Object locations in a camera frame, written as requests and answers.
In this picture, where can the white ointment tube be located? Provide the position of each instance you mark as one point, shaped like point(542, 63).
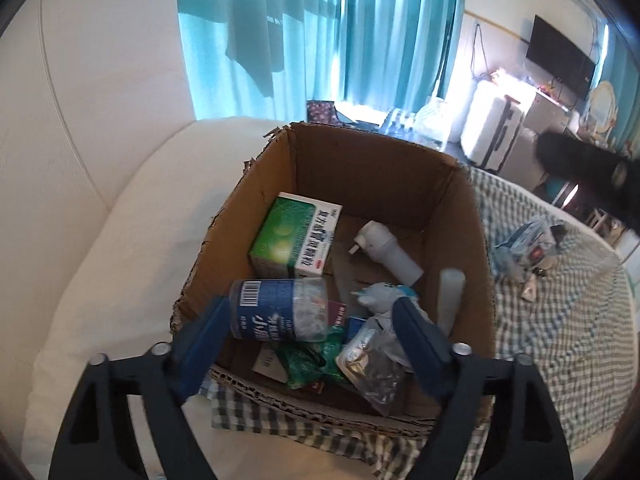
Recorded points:
point(529, 289)

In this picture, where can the clear floss pick jar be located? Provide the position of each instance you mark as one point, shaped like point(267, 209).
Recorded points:
point(280, 309)

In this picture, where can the brown cardboard box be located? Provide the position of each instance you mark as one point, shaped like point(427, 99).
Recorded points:
point(424, 197)

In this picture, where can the teal window curtain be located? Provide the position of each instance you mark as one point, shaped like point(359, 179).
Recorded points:
point(270, 58)

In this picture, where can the patterned plastic snack bag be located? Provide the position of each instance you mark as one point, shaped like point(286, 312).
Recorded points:
point(528, 246)

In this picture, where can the oval vanity mirror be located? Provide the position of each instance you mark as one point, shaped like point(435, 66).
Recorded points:
point(603, 107)

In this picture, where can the white slim tube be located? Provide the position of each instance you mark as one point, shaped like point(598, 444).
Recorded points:
point(450, 293)

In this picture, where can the black wall television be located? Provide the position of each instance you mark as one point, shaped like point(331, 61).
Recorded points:
point(557, 55)

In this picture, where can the green checkered tablecloth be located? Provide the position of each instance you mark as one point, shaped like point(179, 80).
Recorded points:
point(580, 331)

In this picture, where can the green foil sachet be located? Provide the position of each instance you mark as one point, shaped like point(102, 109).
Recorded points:
point(306, 363)

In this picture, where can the teal side curtain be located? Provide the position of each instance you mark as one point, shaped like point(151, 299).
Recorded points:
point(621, 70)

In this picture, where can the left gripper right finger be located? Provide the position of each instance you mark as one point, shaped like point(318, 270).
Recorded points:
point(524, 436)

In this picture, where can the white pump bottle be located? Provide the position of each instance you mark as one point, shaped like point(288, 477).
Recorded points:
point(382, 247)

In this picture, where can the green 999 medicine box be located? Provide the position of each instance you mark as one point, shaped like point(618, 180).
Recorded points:
point(295, 238)

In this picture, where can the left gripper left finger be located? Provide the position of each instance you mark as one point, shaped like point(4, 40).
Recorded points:
point(97, 439)

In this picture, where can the silver blister pill pack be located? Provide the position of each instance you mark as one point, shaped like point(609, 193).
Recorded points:
point(376, 377)

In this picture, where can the white suitcase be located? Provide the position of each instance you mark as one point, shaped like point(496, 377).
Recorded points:
point(490, 128)

